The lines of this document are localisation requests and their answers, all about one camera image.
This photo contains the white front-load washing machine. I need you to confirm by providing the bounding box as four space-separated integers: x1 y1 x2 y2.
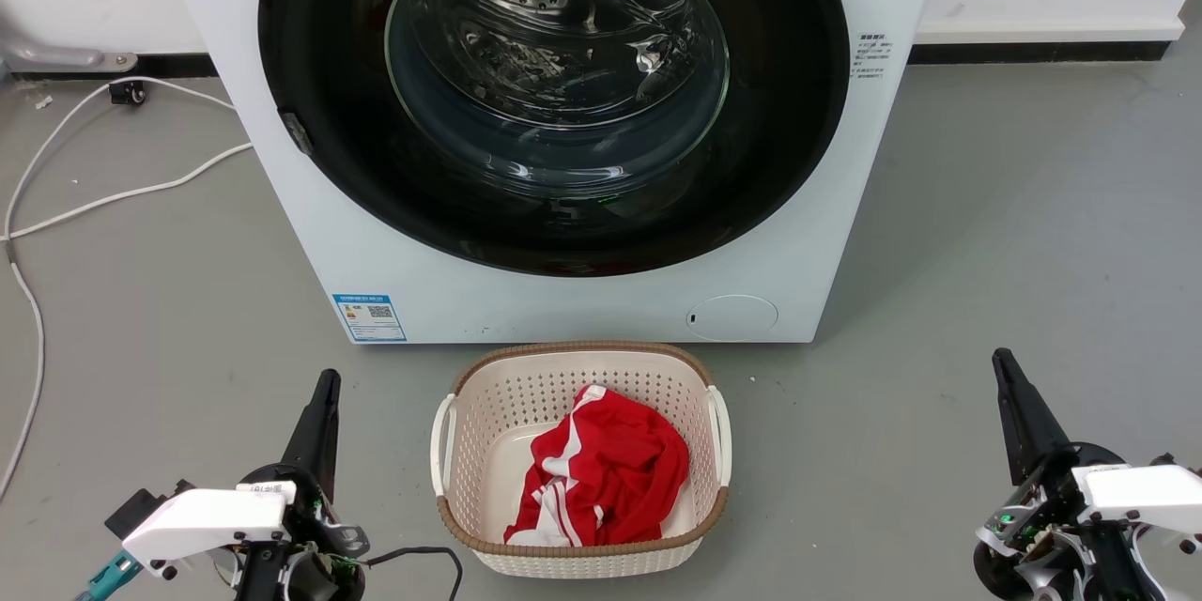
150 0 949 346

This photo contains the round black glass washer door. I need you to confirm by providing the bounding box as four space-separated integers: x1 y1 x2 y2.
258 0 851 278

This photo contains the white floor cable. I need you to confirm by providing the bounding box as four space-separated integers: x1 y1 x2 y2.
0 143 254 499
0 75 238 240

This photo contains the beige perforated laundry basket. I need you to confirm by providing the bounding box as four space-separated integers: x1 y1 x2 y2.
430 341 732 579

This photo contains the red and white garment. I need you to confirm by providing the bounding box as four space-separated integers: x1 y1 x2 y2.
503 384 691 548

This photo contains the blue energy label sticker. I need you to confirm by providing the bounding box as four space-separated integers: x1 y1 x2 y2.
331 293 408 343

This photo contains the round white filter cover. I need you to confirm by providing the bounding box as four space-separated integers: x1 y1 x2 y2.
687 294 779 342

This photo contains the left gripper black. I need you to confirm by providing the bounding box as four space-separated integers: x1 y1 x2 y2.
235 370 369 601

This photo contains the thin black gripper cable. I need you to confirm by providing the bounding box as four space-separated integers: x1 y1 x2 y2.
364 546 464 601

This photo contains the small printed text sticker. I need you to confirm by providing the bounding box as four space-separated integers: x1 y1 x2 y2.
850 31 895 83

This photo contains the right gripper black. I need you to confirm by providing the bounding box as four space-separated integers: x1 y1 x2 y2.
972 347 1142 601

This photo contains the grey metal floor bracket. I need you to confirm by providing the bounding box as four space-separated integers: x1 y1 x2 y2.
0 14 139 73

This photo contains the teal cable connector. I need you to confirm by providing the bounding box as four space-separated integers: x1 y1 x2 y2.
75 551 144 601

